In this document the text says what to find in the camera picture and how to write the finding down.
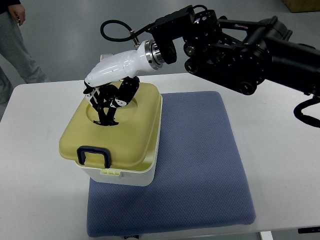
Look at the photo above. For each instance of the brown cardboard box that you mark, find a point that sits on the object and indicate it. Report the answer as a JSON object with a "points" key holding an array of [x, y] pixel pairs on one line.
{"points": [[302, 6]]}

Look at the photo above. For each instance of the bystander hand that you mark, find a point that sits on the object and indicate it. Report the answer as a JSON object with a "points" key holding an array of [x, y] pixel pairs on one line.
{"points": [[18, 13]]}

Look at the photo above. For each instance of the bystander grey trousers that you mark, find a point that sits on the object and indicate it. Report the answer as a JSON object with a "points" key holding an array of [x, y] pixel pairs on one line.
{"points": [[12, 49]]}

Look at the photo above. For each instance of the yellow box lid black handle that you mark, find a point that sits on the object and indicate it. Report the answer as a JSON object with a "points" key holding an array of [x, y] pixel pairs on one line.
{"points": [[82, 130]]}

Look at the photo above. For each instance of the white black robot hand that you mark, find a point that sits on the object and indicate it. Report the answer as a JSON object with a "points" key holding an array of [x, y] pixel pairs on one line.
{"points": [[125, 65]]}

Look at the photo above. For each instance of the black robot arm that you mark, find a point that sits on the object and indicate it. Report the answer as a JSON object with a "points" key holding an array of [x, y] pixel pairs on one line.
{"points": [[238, 55]]}

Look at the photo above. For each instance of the black table control panel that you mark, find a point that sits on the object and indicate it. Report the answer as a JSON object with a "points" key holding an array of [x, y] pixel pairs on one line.
{"points": [[309, 230]]}

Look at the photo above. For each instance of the upper metal floor plate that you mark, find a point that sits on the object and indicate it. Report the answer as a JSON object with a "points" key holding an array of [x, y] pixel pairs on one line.
{"points": [[105, 56]]}

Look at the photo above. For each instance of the blue grey cushion mat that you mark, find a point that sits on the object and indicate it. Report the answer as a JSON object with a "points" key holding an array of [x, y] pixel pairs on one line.
{"points": [[199, 179]]}

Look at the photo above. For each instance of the white storage box base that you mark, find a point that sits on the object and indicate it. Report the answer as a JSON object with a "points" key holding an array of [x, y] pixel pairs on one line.
{"points": [[130, 175]]}

